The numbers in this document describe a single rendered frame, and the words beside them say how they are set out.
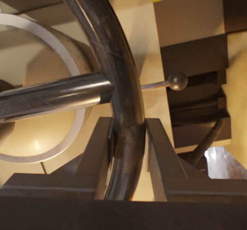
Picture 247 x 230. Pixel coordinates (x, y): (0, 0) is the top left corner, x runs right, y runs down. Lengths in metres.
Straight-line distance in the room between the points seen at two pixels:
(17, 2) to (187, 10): 0.83
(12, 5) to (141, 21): 0.23
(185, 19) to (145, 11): 0.71
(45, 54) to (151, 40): 0.19
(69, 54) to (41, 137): 0.13
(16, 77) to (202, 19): 0.96
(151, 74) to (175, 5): 0.73
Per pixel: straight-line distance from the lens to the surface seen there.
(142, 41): 0.36
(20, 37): 0.28
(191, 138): 1.19
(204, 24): 1.09
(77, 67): 0.27
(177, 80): 0.33
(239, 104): 1.12
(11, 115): 0.18
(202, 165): 1.33
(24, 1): 0.40
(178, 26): 1.05
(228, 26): 1.08
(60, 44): 0.27
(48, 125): 0.28
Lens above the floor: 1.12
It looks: 5 degrees up
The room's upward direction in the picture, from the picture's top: 101 degrees counter-clockwise
